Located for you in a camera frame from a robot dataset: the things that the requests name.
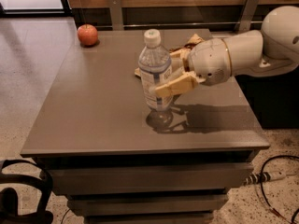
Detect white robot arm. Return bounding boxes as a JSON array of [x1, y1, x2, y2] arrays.
[[150, 6, 299, 97]]

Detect black chair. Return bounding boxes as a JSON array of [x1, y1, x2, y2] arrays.
[[0, 160, 54, 224]]

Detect striped power strip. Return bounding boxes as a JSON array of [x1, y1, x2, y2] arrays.
[[243, 171, 286, 186]]

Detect red apple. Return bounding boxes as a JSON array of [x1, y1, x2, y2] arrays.
[[77, 24, 98, 46]]

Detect clear plastic water bottle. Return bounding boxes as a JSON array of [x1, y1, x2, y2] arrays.
[[138, 29, 173, 111]]

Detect right metal wall bracket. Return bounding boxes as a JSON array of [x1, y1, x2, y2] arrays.
[[235, 0, 260, 33]]

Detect yellow brown chip bag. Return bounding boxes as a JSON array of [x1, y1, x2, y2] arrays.
[[135, 29, 204, 78]]

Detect grey drawer cabinet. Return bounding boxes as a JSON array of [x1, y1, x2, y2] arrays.
[[21, 31, 268, 224]]

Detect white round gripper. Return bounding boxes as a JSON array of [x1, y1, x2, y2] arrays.
[[153, 38, 231, 97]]

